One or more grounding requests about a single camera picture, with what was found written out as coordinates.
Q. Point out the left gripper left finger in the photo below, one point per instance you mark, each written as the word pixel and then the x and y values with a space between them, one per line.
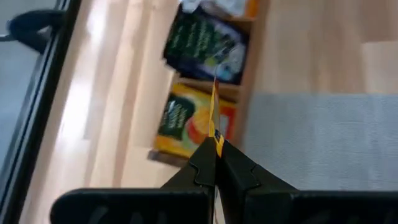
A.
pixel 186 202

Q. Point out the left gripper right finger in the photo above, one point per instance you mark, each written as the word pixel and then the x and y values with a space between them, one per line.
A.
pixel 264 202

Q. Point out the yellow orange tea packet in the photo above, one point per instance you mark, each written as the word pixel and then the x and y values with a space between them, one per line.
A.
pixel 212 109
pixel 180 118

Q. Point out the black green tea packet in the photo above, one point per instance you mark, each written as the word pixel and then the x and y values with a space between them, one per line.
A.
pixel 199 46

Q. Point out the white orange tea packet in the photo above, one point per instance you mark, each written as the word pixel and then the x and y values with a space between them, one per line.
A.
pixel 217 6

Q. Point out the grey woven placemat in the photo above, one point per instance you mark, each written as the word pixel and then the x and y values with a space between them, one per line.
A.
pixel 311 140

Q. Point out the brown wooden compartment tray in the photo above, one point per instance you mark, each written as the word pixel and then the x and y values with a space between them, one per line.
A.
pixel 245 102

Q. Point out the black frame hook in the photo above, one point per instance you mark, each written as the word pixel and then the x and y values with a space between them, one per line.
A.
pixel 34 28

